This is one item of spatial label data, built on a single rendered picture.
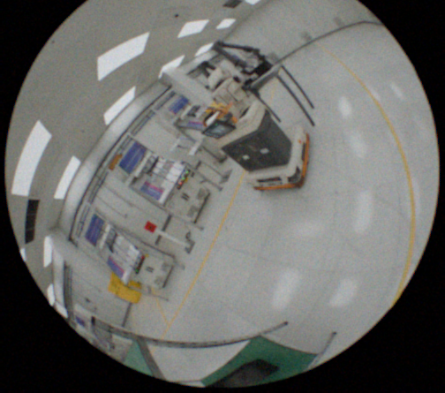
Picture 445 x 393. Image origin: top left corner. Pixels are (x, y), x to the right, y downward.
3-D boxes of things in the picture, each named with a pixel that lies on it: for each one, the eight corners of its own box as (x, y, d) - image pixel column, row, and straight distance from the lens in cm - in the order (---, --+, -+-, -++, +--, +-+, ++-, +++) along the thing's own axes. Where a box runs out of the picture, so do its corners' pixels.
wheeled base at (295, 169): (305, 188, 136) (291, 172, 118) (255, 192, 174) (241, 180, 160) (311, 136, 178) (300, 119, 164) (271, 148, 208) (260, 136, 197)
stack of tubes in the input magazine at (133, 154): (146, 149, 264) (134, 140, 268) (130, 174, 254) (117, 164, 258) (146, 151, 276) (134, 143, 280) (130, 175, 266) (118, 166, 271)
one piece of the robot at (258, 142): (295, 173, 132) (224, 99, 96) (252, 179, 166) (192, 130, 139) (300, 145, 153) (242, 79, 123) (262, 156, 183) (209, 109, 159)
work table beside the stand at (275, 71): (314, 125, 195) (275, 72, 165) (274, 139, 226) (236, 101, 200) (314, 107, 232) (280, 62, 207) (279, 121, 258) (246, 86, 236)
